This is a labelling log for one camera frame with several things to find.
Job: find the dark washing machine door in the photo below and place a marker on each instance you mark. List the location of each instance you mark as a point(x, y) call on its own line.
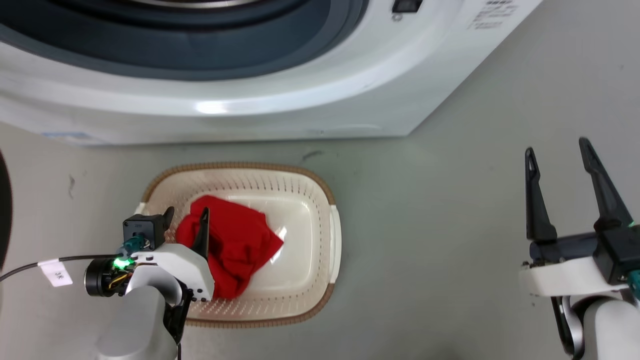
point(4, 210)

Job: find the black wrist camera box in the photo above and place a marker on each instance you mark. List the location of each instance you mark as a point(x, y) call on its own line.
point(144, 229)
point(620, 252)

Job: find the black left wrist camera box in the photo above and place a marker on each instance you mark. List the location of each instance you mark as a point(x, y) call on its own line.
point(144, 229)

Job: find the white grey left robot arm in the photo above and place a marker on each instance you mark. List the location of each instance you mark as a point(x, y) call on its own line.
point(135, 320)

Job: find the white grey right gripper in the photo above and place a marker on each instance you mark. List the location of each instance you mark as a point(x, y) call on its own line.
point(565, 272)

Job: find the red garment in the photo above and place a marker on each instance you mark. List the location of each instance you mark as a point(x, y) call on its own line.
point(240, 245)

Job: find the printed warning label sticker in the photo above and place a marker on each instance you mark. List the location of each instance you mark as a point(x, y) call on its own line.
point(492, 14)

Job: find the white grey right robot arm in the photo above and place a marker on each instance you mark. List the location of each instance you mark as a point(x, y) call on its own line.
point(605, 330)

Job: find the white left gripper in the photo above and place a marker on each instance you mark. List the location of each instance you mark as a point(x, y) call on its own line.
point(180, 265)

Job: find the dark grey drum door gasket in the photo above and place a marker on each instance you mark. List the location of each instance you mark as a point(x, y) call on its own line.
point(200, 55)

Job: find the white front-load washing machine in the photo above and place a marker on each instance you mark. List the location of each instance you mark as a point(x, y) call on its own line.
point(350, 75)

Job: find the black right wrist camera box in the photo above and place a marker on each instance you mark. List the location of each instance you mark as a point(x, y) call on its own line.
point(620, 252)

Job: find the beige plastic laundry basket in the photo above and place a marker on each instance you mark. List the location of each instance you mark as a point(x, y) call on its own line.
point(300, 220)

